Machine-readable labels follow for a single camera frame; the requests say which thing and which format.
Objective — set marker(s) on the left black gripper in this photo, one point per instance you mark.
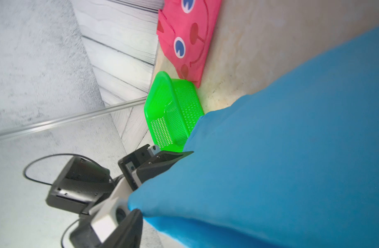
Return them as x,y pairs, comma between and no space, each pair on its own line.
146,163

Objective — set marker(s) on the green plastic basket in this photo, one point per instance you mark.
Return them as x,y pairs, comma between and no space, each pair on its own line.
172,110

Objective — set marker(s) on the pink bunny raincoat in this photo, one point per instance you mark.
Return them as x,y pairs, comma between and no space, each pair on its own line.
185,30

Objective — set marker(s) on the blue raincoat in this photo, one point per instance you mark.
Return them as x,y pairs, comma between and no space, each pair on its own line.
295,165

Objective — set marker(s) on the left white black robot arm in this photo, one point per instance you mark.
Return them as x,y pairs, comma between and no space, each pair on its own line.
111,224

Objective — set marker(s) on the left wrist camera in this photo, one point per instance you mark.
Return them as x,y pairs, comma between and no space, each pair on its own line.
81,185

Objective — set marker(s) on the left metal corner post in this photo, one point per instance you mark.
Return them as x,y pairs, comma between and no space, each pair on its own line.
54,123

